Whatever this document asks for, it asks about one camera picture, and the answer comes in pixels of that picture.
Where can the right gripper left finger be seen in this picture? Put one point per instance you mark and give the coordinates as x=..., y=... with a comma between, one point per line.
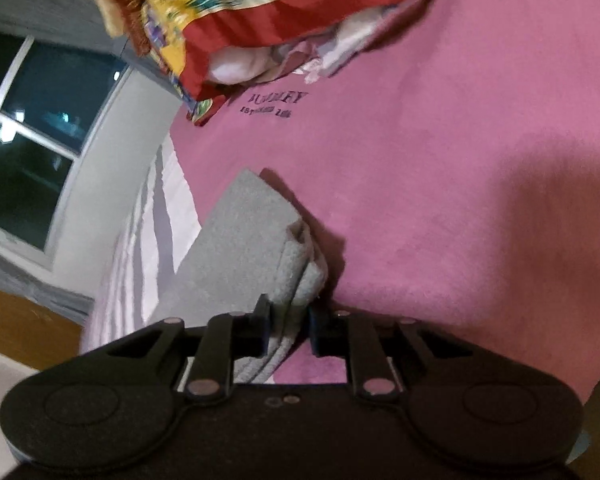
x=252, y=331

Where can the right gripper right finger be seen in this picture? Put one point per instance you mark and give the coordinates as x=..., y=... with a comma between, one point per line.
x=329, y=330

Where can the grey sweat pants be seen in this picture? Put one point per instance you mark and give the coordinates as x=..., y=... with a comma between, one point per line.
x=253, y=243

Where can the pink striped bed sheet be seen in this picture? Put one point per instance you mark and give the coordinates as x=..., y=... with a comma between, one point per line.
x=450, y=175

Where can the dark glass window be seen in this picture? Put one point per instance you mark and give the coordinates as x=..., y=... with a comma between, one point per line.
x=51, y=100

